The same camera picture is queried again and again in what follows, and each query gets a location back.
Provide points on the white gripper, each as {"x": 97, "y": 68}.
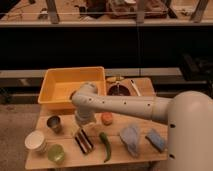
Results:
{"x": 84, "y": 118}

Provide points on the grey blue towel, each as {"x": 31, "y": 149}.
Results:
{"x": 130, "y": 136}

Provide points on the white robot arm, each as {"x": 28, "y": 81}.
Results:
{"x": 188, "y": 115}

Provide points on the orange round fruit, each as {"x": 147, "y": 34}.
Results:
{"x": 107, "y": 118}

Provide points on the green chili pepper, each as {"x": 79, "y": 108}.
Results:
{"x": 105, "y": 141}

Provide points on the metal cup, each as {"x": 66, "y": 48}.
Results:
{"x": 54, "y": 123}

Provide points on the yellow plastic tub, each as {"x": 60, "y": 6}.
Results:
{"x": 60, "y": 83}

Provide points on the dark brown bowl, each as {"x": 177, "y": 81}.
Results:
{"x": 118, "y": 90}

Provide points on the green plastic cup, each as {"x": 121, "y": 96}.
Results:
{"x": 56, "y": 154}

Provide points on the yellow banana toy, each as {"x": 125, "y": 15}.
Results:
{"x": 114, "y": 79}

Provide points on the white paper cup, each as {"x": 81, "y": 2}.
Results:
{"x": 36, "y": 142}

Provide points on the white spoon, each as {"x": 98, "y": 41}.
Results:
{"x": 135, "y": 87}

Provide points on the blue sponge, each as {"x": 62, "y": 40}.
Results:
{"x": 156, "y": 140}

